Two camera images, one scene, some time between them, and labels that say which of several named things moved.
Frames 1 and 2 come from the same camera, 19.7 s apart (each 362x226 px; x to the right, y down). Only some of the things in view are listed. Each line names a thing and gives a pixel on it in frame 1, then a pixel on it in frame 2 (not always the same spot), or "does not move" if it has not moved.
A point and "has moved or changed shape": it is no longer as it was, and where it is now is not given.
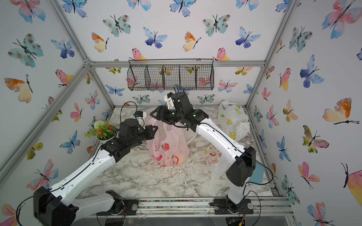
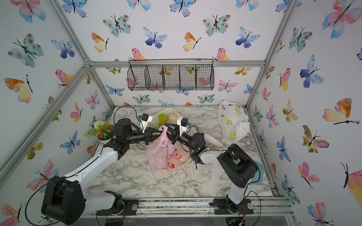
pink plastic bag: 169,147 has moved or changed shape
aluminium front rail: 263,207 does not move
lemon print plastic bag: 233,120 does not move
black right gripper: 162,113 to 175,138
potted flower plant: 103,131 does not move
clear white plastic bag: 217,163 does not move
